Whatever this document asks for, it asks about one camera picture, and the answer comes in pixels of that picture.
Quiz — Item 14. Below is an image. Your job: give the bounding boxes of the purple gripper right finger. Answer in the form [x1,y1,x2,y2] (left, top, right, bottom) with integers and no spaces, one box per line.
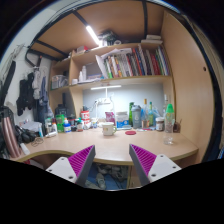
[129,144,180,186]

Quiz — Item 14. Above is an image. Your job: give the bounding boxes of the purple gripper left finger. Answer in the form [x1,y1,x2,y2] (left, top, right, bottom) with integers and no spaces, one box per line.
[46,145,95,187]

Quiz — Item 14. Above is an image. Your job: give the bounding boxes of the red round coaster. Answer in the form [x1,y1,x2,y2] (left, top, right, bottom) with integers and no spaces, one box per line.
[125,131,136,135]

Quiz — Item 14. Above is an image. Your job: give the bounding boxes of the dark jar white lid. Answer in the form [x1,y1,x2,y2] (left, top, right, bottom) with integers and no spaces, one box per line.
[156,117,164,131]

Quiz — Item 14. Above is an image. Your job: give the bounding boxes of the white ceramic mug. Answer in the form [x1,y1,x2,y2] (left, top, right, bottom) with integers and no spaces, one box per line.
[102,122,117,136]

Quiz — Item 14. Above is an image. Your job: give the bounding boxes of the clear bottle green cap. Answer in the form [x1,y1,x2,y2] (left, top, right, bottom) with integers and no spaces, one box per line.
[163,104,175,145]

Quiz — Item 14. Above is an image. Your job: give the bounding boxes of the blue white box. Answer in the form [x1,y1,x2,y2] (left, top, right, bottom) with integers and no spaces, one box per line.
[116,111,129,128]

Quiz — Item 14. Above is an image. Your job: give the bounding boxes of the grey shaker bottle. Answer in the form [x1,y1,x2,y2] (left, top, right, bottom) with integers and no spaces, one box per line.
[132,105,141,129]

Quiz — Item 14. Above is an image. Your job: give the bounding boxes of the green glass bottle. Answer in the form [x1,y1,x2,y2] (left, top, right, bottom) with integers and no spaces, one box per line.
[129,102,134,126]

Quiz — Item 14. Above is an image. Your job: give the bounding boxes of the pink metal thermos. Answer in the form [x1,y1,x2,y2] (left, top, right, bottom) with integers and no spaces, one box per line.
[1,107,21,158]

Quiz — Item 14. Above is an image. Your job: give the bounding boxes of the hanging dark clothes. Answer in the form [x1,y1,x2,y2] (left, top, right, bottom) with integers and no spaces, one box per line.
[16,69,53,123]

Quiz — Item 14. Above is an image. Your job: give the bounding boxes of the row of books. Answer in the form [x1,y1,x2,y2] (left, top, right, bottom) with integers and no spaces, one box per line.
[96,44,171,79]

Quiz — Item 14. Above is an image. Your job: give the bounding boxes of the wooden shelf unit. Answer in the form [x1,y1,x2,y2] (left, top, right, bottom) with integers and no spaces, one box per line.
[48,9,216,164]

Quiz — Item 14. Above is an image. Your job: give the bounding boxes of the ceiling light strip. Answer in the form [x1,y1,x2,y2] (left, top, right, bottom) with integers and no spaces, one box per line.
[86,25,100,46]

